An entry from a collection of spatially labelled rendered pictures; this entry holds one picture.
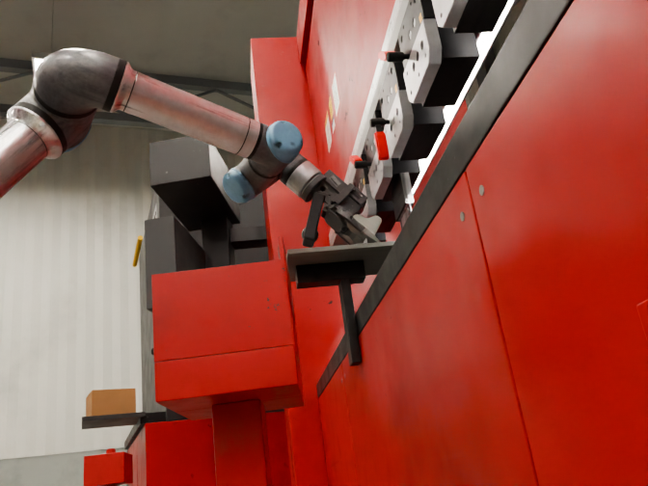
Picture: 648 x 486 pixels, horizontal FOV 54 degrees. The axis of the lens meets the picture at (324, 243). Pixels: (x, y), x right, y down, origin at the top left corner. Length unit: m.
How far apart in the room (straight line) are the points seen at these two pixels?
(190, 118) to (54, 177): 7.87
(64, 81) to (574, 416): 0.96
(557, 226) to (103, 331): 7.90
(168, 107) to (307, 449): 1.28
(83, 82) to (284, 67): 1.57
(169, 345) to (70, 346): 7.49
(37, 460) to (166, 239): 5.79
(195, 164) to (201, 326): 1.88
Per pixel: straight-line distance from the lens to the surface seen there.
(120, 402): 3.26
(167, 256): 2.46
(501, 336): 0.61
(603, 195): 0.45
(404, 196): 1.40
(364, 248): 1.29
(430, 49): 1.10
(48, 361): 8.20
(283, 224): 2.32
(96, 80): 1.18
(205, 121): 1.21
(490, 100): 0.60
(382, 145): 1.31
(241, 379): 0.73
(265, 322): 0.74
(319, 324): 2.20
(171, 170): 2.62
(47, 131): 1.25
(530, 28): 0.53
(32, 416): 8.10
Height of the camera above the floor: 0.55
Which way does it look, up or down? 21 degrees up
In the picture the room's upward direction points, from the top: 8 degrees counter-clockwise
